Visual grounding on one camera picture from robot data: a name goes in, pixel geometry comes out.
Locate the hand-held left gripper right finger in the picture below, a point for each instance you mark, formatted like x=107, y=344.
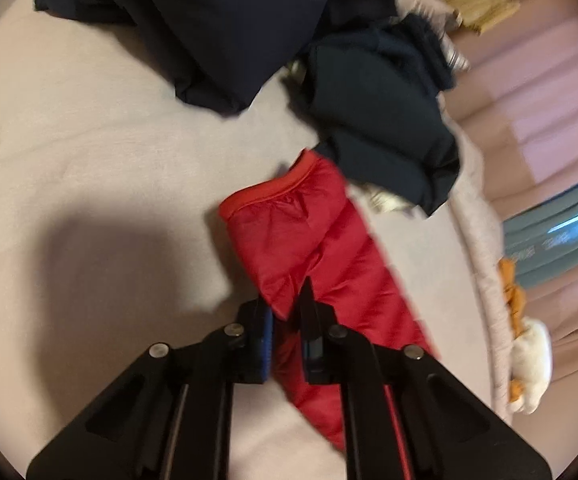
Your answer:
x=311, y=352

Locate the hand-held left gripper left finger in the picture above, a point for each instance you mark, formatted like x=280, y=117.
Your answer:
x=267, y=341

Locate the red puffer jacket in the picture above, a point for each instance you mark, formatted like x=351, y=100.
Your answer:
x=294, y=230

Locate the light patterned cloth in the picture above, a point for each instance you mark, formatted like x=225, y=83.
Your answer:
x=389, y=202

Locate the white goose plush toy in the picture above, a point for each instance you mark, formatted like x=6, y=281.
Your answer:
x=531, y=355

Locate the blue curtain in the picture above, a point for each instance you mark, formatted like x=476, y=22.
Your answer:
x=544, y=240

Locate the navy garment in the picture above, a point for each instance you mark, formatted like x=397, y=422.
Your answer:
x=219, y=25
x=379, y=100

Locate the bed with pink sheet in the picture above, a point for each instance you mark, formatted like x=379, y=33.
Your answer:
x=69, y=135

